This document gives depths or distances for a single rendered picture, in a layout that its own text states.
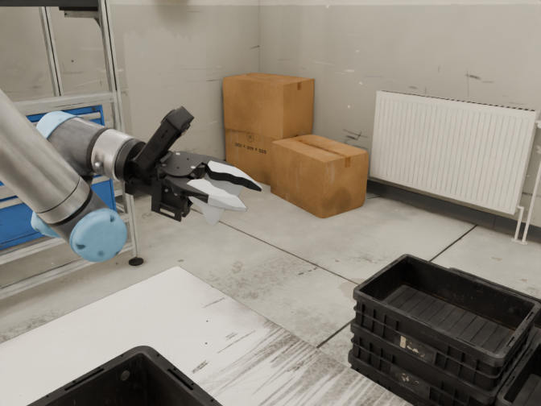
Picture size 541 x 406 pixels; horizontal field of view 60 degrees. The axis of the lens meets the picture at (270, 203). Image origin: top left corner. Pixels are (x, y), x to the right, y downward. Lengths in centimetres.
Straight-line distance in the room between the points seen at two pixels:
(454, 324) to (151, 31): 279
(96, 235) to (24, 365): 41
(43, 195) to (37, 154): 5
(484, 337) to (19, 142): 120
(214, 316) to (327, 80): 289
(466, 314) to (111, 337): 98
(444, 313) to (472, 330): 9
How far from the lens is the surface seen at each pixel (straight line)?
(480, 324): 148
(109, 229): 68
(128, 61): 344
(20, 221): 237
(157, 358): 59
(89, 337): 104
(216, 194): 67
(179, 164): 71
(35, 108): 226
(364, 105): 355
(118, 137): 76
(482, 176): 312
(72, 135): 78
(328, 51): 370
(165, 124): 67
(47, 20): 298
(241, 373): 90
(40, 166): 64
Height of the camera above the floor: 131
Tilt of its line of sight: 23 degrees down
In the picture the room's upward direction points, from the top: straight up
